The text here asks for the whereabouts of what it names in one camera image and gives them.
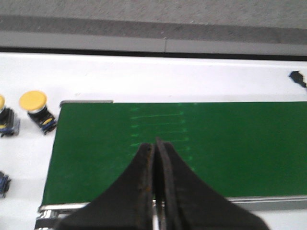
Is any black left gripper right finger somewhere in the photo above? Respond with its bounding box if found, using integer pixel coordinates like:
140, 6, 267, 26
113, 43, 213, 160
154, 138, 268, 230

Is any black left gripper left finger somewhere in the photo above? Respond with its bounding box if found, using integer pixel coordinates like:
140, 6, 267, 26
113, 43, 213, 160
55, 143, 154, 230

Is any red mushroom push button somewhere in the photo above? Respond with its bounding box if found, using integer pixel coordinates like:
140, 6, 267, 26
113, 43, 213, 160
0, 171, 11, 198

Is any yellow mushroom push button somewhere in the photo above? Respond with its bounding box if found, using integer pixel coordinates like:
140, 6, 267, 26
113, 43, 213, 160
0, 95, 20, 138
19, 91, 57, 135

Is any green conveyor belt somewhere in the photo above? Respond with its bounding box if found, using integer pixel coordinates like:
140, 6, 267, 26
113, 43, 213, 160
35, 101, 307, 230

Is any small black sensor block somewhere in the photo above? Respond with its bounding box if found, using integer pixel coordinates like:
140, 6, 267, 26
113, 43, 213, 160
289, 71, 307, 88

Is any grey stone counter slab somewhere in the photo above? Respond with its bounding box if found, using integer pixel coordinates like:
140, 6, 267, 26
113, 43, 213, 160
0, 0, 307, 56

